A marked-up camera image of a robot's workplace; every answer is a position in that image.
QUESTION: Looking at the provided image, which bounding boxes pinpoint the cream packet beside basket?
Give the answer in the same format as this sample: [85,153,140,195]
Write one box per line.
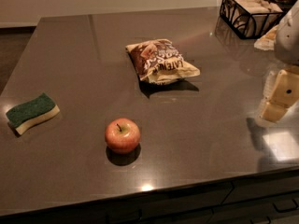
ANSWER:
[254,25,278,51]

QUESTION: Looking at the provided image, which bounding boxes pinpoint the white napkin packets in basket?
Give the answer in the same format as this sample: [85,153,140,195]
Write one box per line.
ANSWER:
[227,0,283,35]

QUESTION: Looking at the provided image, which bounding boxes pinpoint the green and yellow sponge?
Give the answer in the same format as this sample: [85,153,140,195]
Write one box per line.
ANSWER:
[6,93,60,135]

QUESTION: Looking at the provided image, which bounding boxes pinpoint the black drawer handle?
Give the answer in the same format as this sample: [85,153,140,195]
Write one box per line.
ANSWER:
[273,199,299,213]

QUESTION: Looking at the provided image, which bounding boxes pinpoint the black wire basket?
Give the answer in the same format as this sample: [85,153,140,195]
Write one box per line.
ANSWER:
[219,0,286,40]

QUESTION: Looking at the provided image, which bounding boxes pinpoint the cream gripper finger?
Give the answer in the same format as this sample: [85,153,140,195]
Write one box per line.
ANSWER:
[260,102,288,122]
[270,69,299,107]

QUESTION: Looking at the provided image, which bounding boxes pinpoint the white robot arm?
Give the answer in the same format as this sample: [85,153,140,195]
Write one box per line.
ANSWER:
[259,1,299,123]

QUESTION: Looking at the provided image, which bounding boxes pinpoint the red apple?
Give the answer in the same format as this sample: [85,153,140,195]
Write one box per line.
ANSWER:
[105,118,141,154]

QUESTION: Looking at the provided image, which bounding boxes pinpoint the brown chip bag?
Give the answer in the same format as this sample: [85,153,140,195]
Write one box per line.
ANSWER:
[126,39,201,86]

